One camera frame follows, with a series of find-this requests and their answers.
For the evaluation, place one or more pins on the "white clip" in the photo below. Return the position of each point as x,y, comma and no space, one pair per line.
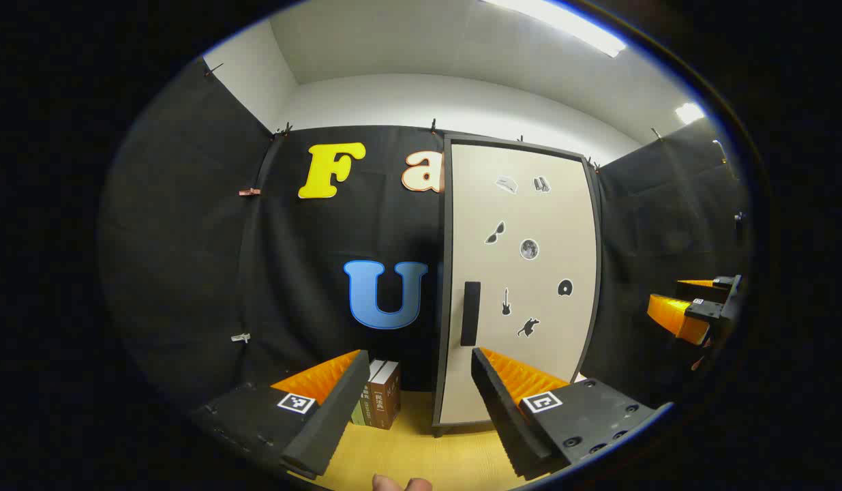
240,337

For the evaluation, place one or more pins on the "small ceiling light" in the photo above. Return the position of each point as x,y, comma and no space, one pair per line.
689,112

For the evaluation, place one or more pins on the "beige cabinet door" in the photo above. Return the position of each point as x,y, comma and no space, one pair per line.
530,204

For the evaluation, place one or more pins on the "light green book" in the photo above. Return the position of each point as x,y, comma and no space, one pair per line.
358,414

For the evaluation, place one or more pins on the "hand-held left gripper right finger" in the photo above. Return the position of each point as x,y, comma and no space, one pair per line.
502,416

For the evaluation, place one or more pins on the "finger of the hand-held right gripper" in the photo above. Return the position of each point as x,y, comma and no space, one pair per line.
724,281
673,315

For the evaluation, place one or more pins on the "brown book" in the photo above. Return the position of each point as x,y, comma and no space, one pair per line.
383,402
376,369

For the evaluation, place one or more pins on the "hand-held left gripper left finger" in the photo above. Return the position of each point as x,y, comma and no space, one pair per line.
332,423

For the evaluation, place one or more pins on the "black backdrop cloth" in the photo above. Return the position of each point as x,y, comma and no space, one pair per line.
189,239

